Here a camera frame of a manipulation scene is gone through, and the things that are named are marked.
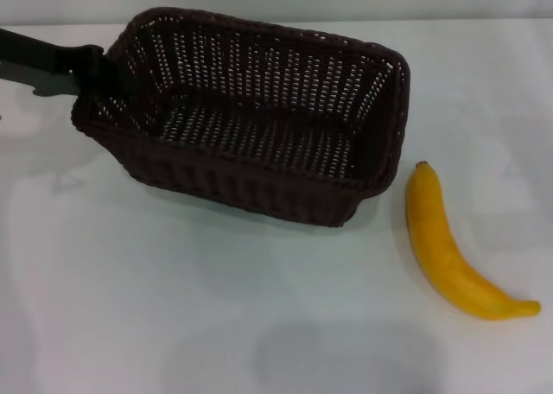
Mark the dark brown woven basket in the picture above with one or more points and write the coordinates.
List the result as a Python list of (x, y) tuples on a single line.
[(259, 195)]

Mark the yellow banana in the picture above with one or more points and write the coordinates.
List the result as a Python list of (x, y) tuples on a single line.
[(432, 230)]

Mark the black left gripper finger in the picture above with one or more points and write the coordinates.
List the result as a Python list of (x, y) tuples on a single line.
[(52, 76), (65, 52)]

